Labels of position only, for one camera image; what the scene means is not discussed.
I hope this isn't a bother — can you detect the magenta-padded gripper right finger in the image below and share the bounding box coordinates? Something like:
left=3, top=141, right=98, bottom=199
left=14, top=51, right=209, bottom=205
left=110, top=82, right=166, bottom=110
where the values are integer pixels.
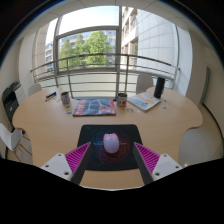
left=133, top=142, right=184, bottom=186

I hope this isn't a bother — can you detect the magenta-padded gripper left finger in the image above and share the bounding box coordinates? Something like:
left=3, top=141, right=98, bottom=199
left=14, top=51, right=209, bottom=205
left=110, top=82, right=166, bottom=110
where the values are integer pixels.
left=40, top=142, right=94, bottom=186

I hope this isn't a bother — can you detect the pink and lilac computer mouse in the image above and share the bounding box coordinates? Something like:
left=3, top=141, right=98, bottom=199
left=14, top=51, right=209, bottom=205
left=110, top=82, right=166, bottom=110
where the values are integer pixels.
left=102, top=132, right=120, bottom=154

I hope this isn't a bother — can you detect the black patterned mouse pad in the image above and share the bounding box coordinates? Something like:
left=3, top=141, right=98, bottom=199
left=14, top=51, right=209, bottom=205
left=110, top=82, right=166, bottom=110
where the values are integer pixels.
left=77, top=124, right=144, bottom=172

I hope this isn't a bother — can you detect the white chair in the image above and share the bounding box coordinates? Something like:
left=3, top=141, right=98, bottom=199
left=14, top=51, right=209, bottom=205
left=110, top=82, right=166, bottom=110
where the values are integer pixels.
left=27, top=83, right=43, bottom=98
left=135, top=73, right=155, bottom=95
left=0, top=123, right=23, bottom=152

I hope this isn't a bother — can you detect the red and blue magazine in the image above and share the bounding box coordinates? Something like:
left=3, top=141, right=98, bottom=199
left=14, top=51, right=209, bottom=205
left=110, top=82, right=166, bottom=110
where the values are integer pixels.
left=72, top=97, right=117, bottom=117

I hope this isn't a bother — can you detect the printed drink can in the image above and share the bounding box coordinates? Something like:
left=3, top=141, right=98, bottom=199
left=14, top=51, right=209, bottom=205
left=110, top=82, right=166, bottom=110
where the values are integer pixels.
left=60, top=91, right=72, bottom=107

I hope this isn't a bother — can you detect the light blue picture book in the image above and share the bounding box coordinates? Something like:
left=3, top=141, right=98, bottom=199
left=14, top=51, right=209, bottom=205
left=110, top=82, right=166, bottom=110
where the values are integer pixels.
left=127, top=91, right=162, bottom=112

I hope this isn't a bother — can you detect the dark blue pen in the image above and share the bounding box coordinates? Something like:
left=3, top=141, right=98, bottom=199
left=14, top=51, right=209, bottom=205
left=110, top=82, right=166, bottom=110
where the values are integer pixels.
left=44, top=91, right=58, bottom=101

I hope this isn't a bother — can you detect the white printed cup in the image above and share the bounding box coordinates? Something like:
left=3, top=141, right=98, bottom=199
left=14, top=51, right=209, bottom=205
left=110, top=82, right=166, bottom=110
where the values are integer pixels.
left=116, top=92, right=128, bottom=108

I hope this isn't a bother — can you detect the black cylinder speaker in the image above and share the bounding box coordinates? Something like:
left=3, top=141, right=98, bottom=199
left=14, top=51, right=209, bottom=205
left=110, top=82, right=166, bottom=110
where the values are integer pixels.
left=153, top=76, right=166, bottom=99

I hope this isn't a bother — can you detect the black and white printer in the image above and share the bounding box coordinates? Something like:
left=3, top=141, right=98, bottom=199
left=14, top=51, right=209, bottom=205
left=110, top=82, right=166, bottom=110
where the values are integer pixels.
left=1, top=81, right=26, bottom=121

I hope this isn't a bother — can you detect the metal balcony railing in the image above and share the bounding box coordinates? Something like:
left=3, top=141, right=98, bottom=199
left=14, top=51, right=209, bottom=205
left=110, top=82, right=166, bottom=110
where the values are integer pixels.
left=30, top=53, right=181, bottom=98

